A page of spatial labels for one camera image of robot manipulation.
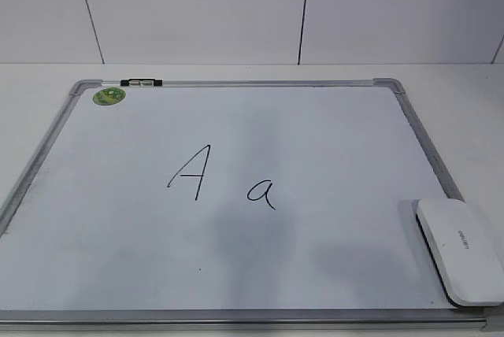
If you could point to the round green magnet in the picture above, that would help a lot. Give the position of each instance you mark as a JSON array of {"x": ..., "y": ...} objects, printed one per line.
[{"x": 109, "y": 96}]

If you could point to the white board with grey frame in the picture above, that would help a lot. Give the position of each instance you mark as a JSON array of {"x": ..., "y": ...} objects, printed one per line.
[{"x": 262, "y": 204}]

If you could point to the white whiteboard eraser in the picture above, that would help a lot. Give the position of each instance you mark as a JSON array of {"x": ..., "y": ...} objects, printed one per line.
[{"x": 467, "y": 263}]

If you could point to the black and clear board clip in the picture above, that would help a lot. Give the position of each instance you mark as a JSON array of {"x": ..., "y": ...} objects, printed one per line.
[{"x": 141, "y": 82}]

